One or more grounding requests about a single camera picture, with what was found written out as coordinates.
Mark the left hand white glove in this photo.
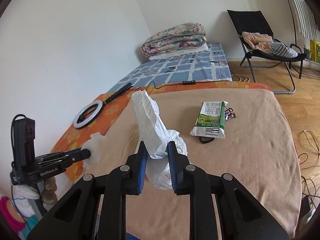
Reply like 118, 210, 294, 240
11, 177, 57, 218

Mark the clothes pile on chair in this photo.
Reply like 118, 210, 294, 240
241, 31, 298, 59

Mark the teal sleeve forearm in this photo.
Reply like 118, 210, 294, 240
0, 195, 40, 239

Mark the black folding chair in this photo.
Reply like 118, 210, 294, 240
227, 10, 306, 95

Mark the white plastic bag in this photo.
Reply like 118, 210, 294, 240
131, 90, 188, 190

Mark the blue checkered mattress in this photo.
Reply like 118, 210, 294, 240
109, 43, 232, 92

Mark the white ring light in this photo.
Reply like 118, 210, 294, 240
73, 100, 104, 129

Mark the black hair tie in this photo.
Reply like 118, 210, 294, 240
198, 135, 216, 145

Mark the folded floral quilt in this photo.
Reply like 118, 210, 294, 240
142, 22, 207, 58

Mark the dark candy wrapper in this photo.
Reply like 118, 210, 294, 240
225, 107, 236, 120

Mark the yellow crate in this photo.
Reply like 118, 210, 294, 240
310, 40, 320, 63

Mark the beige fleece blanket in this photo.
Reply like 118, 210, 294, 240
82, 87, 302, 240

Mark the white tissue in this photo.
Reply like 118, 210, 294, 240
81, 132, 107, 168

